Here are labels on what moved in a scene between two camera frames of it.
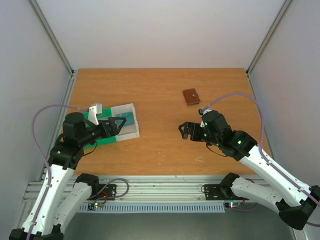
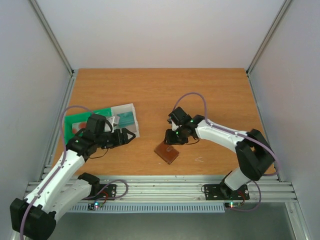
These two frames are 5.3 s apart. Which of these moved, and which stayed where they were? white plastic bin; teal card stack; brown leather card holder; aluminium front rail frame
Moved: brown leather card holder
Stayed: teal card stack; white plastic bin; aluminium front rail frame
